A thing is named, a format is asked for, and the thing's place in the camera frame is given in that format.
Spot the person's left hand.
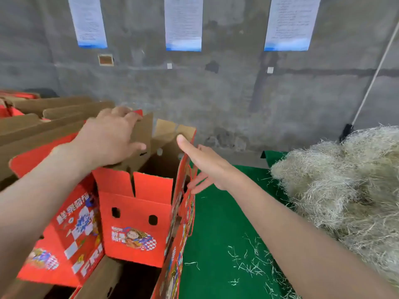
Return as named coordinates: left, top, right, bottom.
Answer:
left=69, top=107, right=148, bottom=172

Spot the person's right hand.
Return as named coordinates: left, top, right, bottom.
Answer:
left=176, top=134, right=241, bottom=196

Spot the red cardboard box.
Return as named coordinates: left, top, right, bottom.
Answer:
left=94, top=112, right=199, bottom=299

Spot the group of red boxes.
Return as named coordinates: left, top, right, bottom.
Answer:
left=0, top=90, right=119, bottom=299

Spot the pile of wood wool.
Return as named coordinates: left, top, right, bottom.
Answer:
left=270, top=124, right=399, bottom=290

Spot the person's right forearm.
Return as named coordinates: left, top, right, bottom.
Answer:
left=221, top=171, right=399, bottom=299

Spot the person's left forearm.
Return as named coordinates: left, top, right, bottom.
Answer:
left=0, top=143, right=94, bottom=297

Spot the white pole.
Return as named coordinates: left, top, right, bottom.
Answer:
left=338, top=22, right=399, bottom=142

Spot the white blue wall poster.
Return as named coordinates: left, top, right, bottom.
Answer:
left=264, top=0, right=323, bottom=52
left=164, top=0, right=204, bottom=52
left=66, top=0, right=108, bottom=49

